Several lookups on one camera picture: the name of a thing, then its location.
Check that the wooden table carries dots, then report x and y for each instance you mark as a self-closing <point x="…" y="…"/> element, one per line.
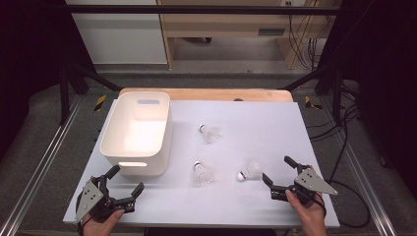
<point x="213" y="94"/>

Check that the white cabinet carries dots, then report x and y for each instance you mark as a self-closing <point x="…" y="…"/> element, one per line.
<point x="121" y="39"/>

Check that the yellow black tape strip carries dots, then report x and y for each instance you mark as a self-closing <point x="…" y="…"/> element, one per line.
<point x="309" y="102"/>
<point x="100" y="103"/>

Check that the aluminium floor rail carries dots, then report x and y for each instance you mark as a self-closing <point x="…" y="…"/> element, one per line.
<point x="363" y="180"/>
<point x="43" y="164"/>

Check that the black horizontal frame bar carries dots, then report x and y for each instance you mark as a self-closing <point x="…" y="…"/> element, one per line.
<point x="196" y="10"/>

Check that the black curtain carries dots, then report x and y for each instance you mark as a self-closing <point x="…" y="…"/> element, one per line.
<point x="29" y="65"/>
<point x="383" y="82"/>

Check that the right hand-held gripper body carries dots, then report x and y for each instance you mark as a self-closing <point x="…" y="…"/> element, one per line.
<point x="311" y="183"/>

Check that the person's right hand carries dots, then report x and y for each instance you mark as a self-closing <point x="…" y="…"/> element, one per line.
<point x="308" y="211"/>

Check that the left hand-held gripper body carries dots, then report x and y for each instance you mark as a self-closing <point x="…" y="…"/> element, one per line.
<point x="91" y="198"/>

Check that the person's left hand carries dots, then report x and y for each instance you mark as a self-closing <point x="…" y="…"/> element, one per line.
<point x="100" y="227"/>

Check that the white plastic storage bin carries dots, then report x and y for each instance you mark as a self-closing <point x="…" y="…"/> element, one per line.
<point x="137" y="131"/>

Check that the white shuttlecock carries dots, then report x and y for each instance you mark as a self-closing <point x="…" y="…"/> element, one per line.
<point x="202" y="175"/>
<point x="251" y="171"/>
<point x="209" y="133"/>

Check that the white board sheet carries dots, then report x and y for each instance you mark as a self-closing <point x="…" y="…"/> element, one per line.
<point x="229" y="203"/>

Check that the light wooden desk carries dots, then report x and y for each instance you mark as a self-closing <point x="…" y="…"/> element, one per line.
<point x="223" y="24"/>

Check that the black metal stand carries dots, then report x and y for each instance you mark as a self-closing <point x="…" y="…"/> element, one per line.
<point x="64" y="98"/>
<point x="337" y="98"/>

